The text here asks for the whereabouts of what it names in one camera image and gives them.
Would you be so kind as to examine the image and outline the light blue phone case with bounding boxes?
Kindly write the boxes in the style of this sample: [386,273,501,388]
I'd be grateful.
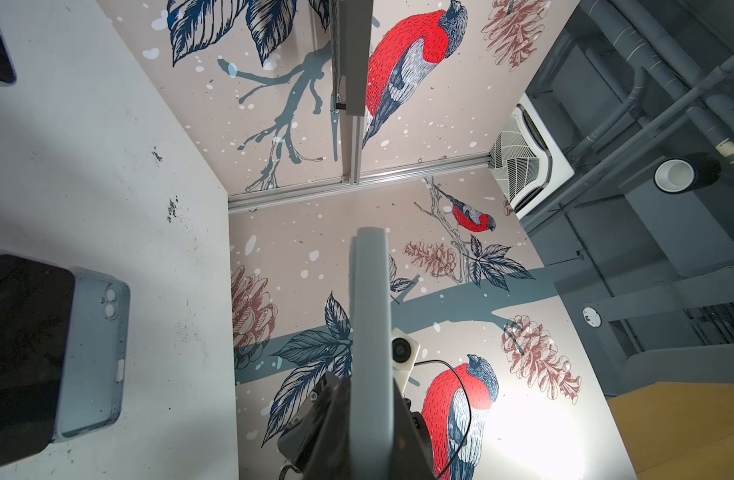
[349,227,394,479]
[53,270,131,443]

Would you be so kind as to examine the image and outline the white ceiling air conditioner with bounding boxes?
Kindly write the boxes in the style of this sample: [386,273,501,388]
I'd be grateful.
[489,95,574,219]

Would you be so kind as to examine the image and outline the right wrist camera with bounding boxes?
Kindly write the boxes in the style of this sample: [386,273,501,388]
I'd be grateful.
[391,328,420,393]

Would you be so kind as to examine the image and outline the black ceiling spotlight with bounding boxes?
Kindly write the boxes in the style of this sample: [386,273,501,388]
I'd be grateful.
[653,152,721,194]

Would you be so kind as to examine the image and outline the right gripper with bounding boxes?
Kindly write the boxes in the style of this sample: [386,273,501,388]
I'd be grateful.
[276,370,435,480]

